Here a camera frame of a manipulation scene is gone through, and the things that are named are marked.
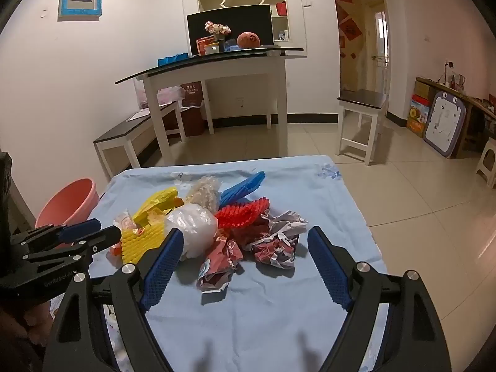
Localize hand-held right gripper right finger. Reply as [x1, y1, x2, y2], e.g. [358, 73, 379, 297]
[307, 225, 454, 372]

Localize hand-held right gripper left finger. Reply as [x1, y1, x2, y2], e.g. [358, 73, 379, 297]
[42, 228, 184, 372]

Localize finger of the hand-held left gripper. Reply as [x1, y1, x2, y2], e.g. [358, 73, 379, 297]
[21, 225, 122, 277]
[10, 218, 102, 249]

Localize small clear wrapper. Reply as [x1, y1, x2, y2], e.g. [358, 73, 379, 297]
[113, 211, 136, 233]

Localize pink plastic bucket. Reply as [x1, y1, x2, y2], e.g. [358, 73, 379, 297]
[35, 178, 99, 250]

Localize yellow foam fruit net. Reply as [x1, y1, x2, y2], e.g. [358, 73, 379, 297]
[120, 217, 171, 266]

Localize white plastic bag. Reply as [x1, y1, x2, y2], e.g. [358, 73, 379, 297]
[165, 203, 219, 260]

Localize red white paper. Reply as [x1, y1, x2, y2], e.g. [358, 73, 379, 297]
[197, 236, 245, 293]
[240, 210, 308, 270]

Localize yellow plastic bag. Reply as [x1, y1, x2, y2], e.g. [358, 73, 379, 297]
[134, 187, 184, 227]

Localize clear bubble wrap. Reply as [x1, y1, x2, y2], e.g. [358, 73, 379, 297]
[185, 175, 222, 214]

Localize red foam fruit net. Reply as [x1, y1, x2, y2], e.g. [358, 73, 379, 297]
[214, 197, 271, 230]

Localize blue foam fruit net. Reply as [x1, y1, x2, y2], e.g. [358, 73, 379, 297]
[218, 170, 268, 207]

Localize person's left hand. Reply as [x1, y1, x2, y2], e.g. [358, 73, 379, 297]
[0, 298, 53, 347]

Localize light blue floral tablecloth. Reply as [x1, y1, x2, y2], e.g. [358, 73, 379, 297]
[87, 155, 388, 372]

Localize white bench with dark top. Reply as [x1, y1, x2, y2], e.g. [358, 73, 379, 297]
[94, 103, 187, 181]

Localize clear plastic bag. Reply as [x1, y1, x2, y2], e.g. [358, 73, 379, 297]
[134, 79, 187, 109]

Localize white stool with dark top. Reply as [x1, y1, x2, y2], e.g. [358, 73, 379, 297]
[337, 89, 389, 166]

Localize colourful cardboard box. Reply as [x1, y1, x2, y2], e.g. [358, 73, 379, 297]
[407, 94, 432, 138]

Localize purple framed drawing board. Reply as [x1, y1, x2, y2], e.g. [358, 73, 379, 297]
[422, 90, 466, 159]

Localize white plastic stool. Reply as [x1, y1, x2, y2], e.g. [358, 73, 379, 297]
[476, 137, 496, 188]

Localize blue plastic tray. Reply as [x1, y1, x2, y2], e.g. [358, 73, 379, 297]
[157, 53, 188, 65]

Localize brown cardboard box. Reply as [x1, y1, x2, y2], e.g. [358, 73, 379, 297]
[413, 79, 436, 99]

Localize white table with glass top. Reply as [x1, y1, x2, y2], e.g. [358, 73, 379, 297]
[115, 46, 305, 165]

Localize wooden desk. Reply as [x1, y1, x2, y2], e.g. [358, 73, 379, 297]
[416, 77, 496, 156]

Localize red tin box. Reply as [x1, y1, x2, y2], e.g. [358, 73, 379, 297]
[196, 36, 221, 55]

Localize white door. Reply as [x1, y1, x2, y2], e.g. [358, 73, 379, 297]
[364, 0, 390, 97]

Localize reddish round fruit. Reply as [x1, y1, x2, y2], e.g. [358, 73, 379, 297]
[237, 32, 261, 49]

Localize black monitor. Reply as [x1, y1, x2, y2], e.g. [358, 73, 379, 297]
[186, 5, 274, 57]

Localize large red wall decoration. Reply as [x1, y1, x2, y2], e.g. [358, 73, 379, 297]
[339, 17, 363, 39]

